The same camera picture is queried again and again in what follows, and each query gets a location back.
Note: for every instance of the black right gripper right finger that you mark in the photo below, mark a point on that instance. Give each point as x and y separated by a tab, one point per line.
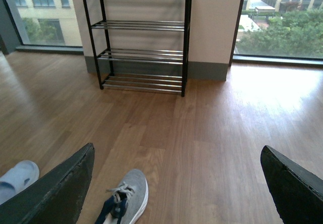
296	192

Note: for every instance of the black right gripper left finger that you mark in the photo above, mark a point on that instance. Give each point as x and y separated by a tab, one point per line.
58	196

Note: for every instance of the light blue slide sandal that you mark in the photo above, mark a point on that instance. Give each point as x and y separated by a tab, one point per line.
18	178

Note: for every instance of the grey knit sneaker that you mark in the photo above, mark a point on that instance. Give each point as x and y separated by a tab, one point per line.
128	200

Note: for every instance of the black metal shoe rack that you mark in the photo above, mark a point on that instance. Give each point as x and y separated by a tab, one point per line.
140	45

